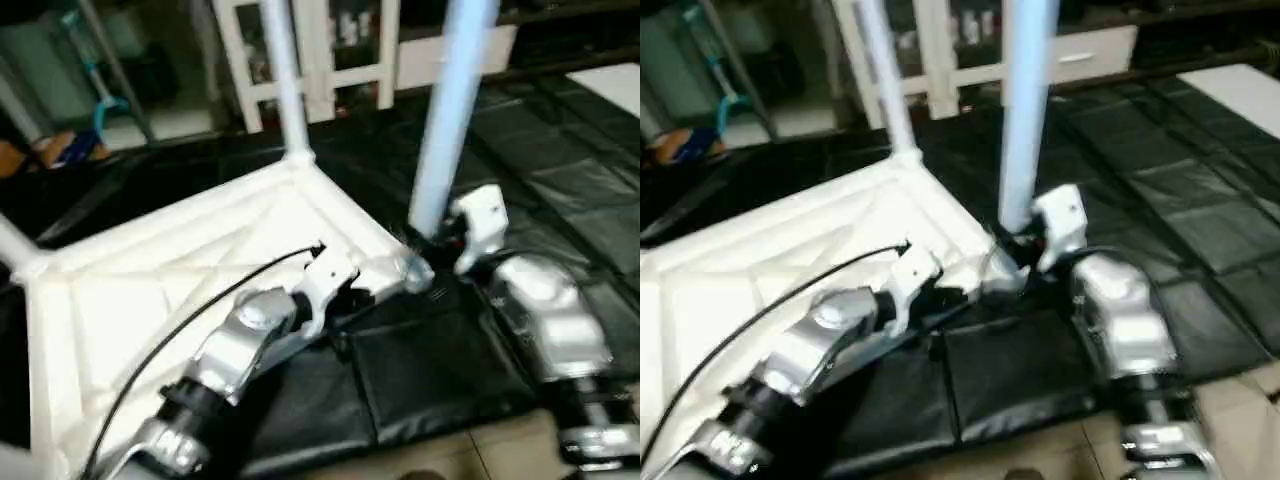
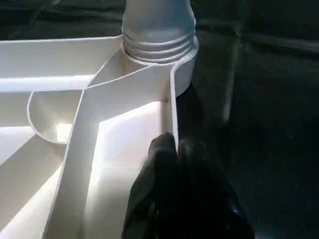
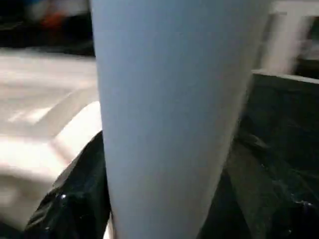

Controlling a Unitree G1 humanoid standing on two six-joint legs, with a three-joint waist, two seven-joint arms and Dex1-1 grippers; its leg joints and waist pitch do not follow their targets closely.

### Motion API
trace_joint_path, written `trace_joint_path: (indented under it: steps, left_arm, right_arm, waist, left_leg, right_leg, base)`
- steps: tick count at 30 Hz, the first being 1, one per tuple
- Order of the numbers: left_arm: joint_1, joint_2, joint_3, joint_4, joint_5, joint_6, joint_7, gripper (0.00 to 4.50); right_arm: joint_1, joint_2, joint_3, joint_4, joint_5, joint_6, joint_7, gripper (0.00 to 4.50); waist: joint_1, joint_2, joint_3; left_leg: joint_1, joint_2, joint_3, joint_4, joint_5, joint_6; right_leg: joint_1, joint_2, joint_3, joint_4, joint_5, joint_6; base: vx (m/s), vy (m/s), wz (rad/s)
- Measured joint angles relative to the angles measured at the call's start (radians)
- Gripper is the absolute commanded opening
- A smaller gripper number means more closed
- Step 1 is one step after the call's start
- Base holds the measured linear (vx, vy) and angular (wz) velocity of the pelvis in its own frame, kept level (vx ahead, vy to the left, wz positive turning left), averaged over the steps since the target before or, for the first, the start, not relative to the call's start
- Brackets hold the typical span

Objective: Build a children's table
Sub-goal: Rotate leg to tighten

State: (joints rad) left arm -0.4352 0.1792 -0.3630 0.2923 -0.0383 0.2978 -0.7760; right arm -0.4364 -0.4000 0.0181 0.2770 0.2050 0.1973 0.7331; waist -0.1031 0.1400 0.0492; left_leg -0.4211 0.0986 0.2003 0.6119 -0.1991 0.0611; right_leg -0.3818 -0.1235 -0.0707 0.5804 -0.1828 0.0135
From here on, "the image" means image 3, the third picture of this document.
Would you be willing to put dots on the white plastic table top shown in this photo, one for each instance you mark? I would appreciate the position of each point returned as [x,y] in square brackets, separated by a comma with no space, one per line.
[45,124]

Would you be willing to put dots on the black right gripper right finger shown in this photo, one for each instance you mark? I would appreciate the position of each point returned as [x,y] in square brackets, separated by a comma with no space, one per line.
[264,194]

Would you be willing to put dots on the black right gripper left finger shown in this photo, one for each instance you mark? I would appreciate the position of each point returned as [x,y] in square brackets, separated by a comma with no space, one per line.
[75,199]

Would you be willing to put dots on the white plastic table leg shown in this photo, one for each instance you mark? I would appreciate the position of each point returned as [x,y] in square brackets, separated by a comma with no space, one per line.
[174,99]

